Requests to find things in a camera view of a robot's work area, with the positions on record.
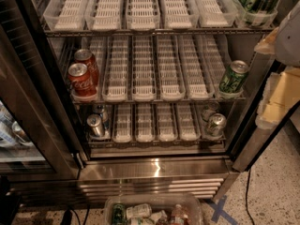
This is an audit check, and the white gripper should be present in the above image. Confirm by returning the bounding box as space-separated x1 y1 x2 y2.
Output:
254 27 300 129

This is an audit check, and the green soda can shelf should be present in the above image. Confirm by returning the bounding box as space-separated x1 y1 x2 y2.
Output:
218 60 249 94

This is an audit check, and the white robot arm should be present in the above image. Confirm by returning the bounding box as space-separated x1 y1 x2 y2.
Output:
254 2 300 129

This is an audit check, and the top shelf tray six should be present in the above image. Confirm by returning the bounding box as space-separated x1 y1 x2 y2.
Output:
232 0 278 28

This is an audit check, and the shelf tray six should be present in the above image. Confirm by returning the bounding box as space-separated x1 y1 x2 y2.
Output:
232 0 278 28
196 103 223 141
196 34 245 99

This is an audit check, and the middle shelf tray six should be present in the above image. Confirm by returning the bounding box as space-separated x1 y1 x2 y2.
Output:
196 34 245 99

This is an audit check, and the top shelf tray five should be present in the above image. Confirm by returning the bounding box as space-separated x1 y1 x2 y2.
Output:
195 0 237 28

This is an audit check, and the shelf tray five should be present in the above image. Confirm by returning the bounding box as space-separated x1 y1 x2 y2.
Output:
175 103 200 141
195 0 237 28
178 36 214 100

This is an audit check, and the middle shelf tray five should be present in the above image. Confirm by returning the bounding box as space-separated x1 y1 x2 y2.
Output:
178 36 214 100

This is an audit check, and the rear silver can bottom right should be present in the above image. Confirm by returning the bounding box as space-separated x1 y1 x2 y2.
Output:
201 102 219 122

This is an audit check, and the silver can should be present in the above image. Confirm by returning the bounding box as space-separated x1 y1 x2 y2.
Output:
201 102 219 122
86 113 104 137

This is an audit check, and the front silver-green can bottom right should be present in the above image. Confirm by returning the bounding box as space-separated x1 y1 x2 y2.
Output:
205 113 227 137

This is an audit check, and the top shelf tray four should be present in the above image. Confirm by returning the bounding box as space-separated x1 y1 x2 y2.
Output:
159 0 199 29

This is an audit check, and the shelf tray four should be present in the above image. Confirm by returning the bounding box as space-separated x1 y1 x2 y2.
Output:
157 36 186 101
159 0 199 29
157 103 177 142

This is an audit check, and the middle shelf tray four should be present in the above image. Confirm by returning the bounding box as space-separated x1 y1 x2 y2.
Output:
157 36 186 101

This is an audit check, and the bottom shelf tray six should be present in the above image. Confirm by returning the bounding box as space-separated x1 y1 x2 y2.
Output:
196 103 223 141

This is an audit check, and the bottom shelf tray five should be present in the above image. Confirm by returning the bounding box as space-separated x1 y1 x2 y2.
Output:
175 103 200 141

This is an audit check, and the middle shelf tray three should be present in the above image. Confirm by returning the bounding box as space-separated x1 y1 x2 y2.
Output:
132 36 157 101

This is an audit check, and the shelf tray three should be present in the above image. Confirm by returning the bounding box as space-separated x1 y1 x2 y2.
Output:
132 36 157 101
126 0 160 30
136 104 155 143

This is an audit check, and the top shelf tray three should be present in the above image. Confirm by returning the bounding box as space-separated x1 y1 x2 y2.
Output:
126 0 160 30

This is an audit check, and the bottom shelf tray four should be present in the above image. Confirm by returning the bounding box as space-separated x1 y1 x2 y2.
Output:
157 103 177 142

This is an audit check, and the bottom shelf tray three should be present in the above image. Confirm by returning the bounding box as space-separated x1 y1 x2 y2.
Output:
136 104 155 143

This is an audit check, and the middle shelf tray two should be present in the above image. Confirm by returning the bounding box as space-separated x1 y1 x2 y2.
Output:
102 36 128 102

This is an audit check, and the shelf tray two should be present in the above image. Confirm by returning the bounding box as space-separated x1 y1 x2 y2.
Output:
102 36 128 102
112 104 132 143
84 0 123 31

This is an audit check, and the bottom shelf tray two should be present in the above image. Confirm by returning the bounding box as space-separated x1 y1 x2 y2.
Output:
112 104 132 143

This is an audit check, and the stainless steel fridge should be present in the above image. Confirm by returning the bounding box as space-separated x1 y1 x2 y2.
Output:
10 0 298 206

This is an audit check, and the top shelf tray two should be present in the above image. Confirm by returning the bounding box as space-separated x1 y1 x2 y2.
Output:
84 0 123 31

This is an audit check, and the middle shelf tray one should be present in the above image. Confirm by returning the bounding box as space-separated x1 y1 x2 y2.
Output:
71 37 107 102

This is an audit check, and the shelf tray one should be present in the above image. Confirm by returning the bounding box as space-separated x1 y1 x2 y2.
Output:
71 37 107 102
43 0 88 31
89 116 111 141

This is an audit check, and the rear blue can bottom left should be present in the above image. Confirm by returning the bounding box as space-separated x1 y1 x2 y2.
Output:
92 104 110 130

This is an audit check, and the bottom shelf tray one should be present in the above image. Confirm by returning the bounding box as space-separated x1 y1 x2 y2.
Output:
89 116 111 141

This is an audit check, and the rear red cola can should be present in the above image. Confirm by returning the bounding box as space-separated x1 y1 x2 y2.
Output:
74 49 99 85

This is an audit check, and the red cola can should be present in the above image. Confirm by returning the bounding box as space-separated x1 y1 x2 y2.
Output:
74 49 99 85
67 63 97 97

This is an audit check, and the front silver can bottom left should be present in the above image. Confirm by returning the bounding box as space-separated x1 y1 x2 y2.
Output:
86 113 104 137

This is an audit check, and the front red cola can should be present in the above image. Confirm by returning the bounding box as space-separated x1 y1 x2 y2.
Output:
67 63 97 97

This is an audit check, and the top shelf tray one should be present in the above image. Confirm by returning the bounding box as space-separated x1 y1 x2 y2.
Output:
43 0 88 31

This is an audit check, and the green can in bin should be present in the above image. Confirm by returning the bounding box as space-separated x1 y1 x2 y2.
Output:
112 203 126 225

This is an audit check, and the glass fridge door left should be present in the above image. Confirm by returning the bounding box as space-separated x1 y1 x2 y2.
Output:
0 0 82 181

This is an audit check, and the clear plastic bin on floor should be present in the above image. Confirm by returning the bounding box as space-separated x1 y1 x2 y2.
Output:
102 193 204 225

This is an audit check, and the red bottle in bin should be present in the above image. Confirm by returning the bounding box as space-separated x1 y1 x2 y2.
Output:
170 204 188 225

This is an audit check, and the white bottle in bin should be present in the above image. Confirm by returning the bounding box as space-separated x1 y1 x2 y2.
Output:
126 203 152 219

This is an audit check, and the black cable right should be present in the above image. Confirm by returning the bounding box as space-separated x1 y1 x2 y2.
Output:
244 168 256 225

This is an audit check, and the black cables left floor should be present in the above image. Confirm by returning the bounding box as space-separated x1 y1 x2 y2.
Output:
59 204 92 225

